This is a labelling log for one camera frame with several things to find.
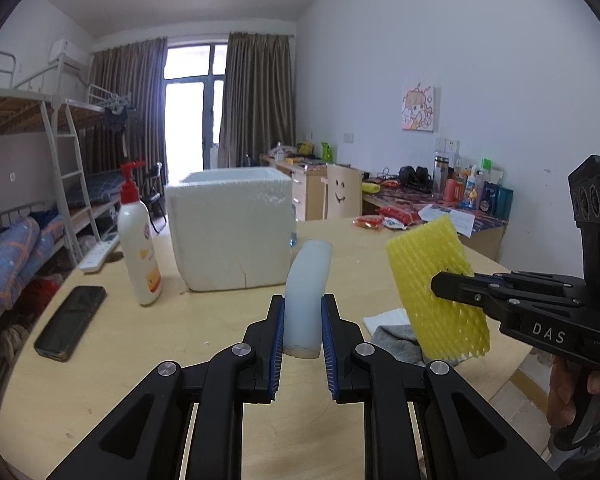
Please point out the white foam tube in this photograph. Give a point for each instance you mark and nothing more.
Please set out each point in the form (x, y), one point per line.
(307, 290)

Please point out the yellow pouch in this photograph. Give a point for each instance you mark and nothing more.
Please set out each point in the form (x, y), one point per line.
(371, 187)

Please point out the pink cartoon wall poster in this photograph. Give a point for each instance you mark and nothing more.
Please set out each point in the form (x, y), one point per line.
(418, 107)

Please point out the white cloth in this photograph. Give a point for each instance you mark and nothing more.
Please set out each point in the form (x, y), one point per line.
(387, 319)

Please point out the red plastic bag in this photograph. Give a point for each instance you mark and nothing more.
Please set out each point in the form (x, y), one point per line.
(45, 290)

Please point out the black folding chair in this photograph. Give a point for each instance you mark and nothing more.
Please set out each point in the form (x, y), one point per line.
(155, 200)

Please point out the glass balcony door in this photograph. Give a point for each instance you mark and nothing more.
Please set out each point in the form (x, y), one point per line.
(195, 120)

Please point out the wooden desk with drawers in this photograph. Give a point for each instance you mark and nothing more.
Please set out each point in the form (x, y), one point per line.
(307, 195)

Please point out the orange snack packet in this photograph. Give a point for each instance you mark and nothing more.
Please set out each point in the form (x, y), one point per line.
(367, 222)

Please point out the black headphones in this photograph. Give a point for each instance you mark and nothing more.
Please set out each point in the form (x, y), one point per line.
(414, 177)

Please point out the brown curtain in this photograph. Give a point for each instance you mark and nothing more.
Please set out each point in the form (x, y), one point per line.
(257, 100)
(130, 110)

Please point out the blue orange quilt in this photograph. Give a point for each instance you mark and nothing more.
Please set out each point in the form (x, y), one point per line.
(15, 260)

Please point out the yellow foam net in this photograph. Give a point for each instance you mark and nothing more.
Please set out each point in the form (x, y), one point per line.
(425, 260)

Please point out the white snack packet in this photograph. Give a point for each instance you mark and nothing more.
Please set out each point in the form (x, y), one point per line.
(394, 225)

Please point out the printed paper sheet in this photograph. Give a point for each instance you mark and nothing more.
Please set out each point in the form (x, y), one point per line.
(462, 222)

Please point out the white lotion bottle red pump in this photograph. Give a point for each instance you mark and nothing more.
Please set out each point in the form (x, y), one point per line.
(139, 250)

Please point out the black phone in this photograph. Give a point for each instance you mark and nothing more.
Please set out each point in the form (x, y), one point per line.
(71, 322)

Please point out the white air conditioner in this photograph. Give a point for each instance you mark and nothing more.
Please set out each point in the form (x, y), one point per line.
(69, 52)

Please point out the green spray bottle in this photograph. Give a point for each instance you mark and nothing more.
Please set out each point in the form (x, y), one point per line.
(326, 152)

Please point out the white foam box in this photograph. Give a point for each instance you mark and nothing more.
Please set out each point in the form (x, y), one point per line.
(230, 230)

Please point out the wooden chair with smiley face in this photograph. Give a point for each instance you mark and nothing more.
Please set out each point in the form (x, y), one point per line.
(342, 192)

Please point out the desk with patterned cover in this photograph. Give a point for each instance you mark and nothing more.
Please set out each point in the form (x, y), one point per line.
(487, 232)

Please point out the white double wall socket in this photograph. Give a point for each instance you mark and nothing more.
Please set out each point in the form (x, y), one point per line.
(452, 145)

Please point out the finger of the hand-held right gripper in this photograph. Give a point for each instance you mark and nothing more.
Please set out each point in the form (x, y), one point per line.
(460, 287)
(545, 285)

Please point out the clear water bottle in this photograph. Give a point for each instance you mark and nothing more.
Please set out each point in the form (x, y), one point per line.
(441, 175)

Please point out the metal bunk bed with ladder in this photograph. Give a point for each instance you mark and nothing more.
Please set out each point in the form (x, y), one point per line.
(15, 115)

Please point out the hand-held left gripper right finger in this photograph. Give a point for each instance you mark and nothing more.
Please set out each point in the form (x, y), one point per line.
(328, 350)

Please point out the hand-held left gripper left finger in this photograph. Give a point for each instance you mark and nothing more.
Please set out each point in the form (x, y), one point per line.
(278, 350)

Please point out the person's right hand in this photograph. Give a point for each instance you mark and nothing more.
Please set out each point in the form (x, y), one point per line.
(564, 395)

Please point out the dark hanging clothes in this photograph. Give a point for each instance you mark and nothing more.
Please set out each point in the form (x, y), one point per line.
(117, 117)

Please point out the yellow packet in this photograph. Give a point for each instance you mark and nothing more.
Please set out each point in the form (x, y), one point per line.
(306, 148)

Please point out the blue plaid bedding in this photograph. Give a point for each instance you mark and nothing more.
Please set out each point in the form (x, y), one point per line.
(102, 187)

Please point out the grey sock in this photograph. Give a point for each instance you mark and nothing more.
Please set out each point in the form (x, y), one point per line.
(395, 342)

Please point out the cluster of toiletry bottles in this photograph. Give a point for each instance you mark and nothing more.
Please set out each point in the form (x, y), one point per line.
(485, 195)

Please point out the white remote control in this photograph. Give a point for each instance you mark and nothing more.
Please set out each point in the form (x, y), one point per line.
(99, 254)

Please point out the red snack packet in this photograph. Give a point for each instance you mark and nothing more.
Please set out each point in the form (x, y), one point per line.
(402, 214)

